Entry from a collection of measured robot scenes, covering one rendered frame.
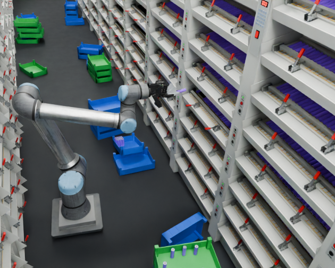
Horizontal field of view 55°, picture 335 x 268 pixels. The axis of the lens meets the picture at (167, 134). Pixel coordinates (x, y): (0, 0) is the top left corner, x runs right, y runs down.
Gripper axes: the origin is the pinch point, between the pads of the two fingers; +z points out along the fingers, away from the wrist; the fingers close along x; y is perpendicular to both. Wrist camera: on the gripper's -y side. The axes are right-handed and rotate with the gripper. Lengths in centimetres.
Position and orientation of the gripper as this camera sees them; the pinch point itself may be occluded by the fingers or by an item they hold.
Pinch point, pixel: (176, 92)
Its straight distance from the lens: 205.0
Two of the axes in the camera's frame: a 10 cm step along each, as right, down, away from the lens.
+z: 9.2, -1.1, 3.8
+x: -3.7, -5.7, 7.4
